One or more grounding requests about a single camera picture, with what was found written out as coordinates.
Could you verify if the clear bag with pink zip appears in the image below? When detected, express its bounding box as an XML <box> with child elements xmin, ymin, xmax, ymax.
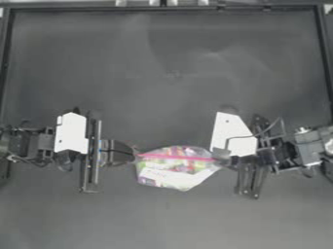
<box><xmin>133</xmin><ymin>145</ymin><xmax>223</xmax><ymax>193</ymax></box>

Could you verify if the black camera cable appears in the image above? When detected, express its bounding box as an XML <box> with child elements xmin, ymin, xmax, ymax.
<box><xmin>217</xmin><ymin>116</ymin><xmax>284</xmax><ymax>150</ymax></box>

